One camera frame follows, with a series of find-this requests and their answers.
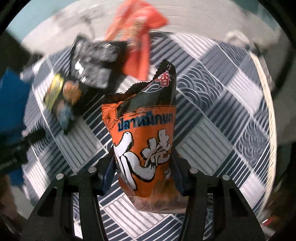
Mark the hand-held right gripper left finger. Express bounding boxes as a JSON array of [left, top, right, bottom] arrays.
[[26, 156, 116, 241]]

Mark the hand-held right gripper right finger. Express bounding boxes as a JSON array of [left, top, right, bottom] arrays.
[[171, 148, 265, 241]]

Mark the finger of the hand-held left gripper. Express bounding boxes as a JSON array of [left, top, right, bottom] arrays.
[[11, 128, 47, 149]]

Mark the blue cardboard box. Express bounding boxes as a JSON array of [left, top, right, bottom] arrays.
[[0, 68, 31, 186]]

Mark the orange black squid snack packet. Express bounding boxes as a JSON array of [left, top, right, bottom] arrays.
[[102, 58, 179, 214]]

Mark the orange cartoon snack packet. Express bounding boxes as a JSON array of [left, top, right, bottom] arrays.
[[58, 80, 84, 135]]

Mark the blue white patterned tablecloth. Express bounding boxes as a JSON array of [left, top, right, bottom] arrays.
[[22, 31, 278, 241]]

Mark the large orange snack packet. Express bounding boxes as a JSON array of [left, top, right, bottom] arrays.
[[104, 0, 168, 80]]

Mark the white electric kettle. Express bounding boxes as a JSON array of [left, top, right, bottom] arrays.
[[225, 30, 255, 50]]

